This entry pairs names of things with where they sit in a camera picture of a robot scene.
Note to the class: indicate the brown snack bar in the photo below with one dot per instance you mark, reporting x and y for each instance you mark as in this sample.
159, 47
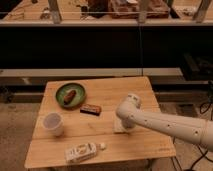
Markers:
90, 109

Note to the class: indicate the green plate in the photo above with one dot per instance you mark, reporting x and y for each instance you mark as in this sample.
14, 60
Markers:
65, 89

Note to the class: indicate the metal shelf rack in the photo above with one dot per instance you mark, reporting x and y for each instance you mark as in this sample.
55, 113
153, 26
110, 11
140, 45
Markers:
106, 13

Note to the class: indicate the brown food piece on plate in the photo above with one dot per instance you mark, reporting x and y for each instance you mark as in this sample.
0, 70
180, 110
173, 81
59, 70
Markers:
69, 97

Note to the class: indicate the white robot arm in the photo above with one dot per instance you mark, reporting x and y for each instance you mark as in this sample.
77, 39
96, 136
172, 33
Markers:
192, 130

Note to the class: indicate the wooden table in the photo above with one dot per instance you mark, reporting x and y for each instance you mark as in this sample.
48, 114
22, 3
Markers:
48, 151

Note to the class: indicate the white plastic cup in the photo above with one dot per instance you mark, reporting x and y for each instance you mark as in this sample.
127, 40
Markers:
53, 124

